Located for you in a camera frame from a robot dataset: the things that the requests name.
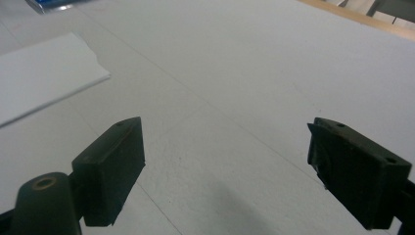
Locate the blue ink pad box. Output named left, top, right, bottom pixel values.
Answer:
left=24, top=0, right=96, bottom=15

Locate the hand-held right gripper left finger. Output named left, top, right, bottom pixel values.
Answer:
left=71, top=117, right=146, bottom=228

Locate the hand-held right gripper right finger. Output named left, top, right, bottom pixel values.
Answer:
left=306, top=117, right=413, bottom=231

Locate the white paper sheet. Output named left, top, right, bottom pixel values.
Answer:
left=0, top=31, right=112, bottom=128

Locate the white table cover sheet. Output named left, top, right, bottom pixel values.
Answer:
left=0, top=0, right=415, bottom=235

